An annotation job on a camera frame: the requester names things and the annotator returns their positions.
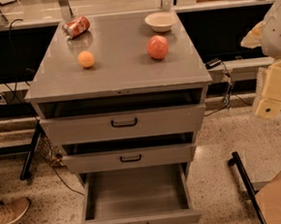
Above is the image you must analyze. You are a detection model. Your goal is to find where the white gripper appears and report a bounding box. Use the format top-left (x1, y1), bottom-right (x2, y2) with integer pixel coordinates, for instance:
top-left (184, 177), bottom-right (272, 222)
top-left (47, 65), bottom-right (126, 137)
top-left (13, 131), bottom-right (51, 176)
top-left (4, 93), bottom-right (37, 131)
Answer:
top-left (254, 60), bottom-right (281, 119)

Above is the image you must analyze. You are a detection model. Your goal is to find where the black metal stand leg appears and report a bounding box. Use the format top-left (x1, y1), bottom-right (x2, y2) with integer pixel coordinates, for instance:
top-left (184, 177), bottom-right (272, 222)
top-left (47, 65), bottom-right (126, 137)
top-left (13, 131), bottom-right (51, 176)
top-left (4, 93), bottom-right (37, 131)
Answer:
top-left (228, 151), bottom-right (266, 224)

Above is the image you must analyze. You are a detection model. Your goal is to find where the grey drawer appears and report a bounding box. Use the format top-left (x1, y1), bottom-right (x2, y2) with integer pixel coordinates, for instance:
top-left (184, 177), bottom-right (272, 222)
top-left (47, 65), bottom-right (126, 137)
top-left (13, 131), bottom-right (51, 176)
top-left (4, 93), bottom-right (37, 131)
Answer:
top-left (63, 133), bottom-right (196, 174)
top-left (39, 88), bottom-right (204, 144)
top-left (79, 164), bottom-right (202, 224)

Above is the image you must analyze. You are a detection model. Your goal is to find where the black power adapter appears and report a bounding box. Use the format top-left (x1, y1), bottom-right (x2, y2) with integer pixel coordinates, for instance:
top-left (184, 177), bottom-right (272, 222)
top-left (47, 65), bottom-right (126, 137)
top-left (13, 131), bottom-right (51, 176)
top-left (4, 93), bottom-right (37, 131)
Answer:
top-left (204, 58), bottom-right (221, 70)

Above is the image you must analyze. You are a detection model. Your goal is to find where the grey bottom drawer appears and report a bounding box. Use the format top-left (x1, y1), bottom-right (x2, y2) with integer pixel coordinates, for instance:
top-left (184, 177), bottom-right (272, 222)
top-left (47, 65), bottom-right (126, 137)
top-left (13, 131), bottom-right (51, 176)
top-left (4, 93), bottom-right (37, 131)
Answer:
top-left (79, 164), bottom-right (202, 224)

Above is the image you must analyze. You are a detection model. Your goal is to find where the grey drawer cabinet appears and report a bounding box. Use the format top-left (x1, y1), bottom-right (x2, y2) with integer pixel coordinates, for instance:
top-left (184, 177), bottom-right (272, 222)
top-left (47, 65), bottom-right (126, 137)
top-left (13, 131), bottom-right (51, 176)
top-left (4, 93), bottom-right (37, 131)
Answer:
top-left (18, 5), bottom-right (221, 191)

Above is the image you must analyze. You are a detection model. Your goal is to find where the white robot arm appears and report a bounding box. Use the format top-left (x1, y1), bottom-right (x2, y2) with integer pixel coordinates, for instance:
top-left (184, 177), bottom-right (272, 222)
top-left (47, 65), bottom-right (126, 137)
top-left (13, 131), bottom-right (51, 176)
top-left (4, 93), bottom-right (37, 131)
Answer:
top-left (241, 0), bottom-right (281, 119)

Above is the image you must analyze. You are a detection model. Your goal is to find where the red soda can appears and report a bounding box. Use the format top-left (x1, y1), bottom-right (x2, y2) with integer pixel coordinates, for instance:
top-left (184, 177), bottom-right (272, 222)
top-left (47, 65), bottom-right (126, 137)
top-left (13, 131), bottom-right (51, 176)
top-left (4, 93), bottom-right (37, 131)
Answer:
top-left (62, 16), bottom-right (90, 40)

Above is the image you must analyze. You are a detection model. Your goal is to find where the orange fruit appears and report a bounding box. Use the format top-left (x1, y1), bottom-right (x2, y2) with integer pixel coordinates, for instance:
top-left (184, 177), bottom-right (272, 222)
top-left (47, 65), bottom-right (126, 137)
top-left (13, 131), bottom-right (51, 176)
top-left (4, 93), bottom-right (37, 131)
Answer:
top-left (78, 51), bottom-right (95, 69)

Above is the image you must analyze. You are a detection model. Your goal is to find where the white bowl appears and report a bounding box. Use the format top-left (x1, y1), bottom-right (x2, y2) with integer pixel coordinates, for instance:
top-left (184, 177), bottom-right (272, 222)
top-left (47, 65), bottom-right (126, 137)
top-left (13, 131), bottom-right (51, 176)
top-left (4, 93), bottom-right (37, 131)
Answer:
top-left (145, 12), bottom-right (177, 33)

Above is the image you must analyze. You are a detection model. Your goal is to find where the red apple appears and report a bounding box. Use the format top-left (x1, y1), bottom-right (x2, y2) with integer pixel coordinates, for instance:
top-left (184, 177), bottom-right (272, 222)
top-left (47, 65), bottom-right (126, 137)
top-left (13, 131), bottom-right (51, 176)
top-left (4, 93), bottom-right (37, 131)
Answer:
top-left (146, 35), bottom-right (169, 60)

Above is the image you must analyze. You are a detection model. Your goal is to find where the grey middle drawer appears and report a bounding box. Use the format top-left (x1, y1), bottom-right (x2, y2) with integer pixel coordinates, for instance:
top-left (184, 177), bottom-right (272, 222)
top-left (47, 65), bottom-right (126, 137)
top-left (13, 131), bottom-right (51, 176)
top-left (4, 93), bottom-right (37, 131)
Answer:
top-left (63, 133), bottom-right (196, 174)

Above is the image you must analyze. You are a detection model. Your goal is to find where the grey top drawer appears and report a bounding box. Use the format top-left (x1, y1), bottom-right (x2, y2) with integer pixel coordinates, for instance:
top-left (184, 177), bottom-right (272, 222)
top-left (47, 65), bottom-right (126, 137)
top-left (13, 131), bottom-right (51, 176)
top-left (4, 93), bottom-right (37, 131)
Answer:
top-left (39, 88), bottom-right (204, 144)

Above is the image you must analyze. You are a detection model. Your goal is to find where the tan sneaker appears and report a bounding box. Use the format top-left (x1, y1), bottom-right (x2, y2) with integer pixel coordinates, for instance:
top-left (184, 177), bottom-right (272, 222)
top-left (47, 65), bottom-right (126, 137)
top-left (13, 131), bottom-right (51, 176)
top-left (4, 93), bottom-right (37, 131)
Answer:
top-left (0, 197), bottom-right (30, 224)

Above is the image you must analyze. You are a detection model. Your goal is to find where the black table leg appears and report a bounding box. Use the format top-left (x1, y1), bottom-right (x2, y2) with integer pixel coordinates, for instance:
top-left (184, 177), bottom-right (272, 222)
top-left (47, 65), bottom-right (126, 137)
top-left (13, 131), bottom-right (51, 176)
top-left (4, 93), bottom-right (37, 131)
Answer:
top-left (20, 124), bottom-right (41, 180)

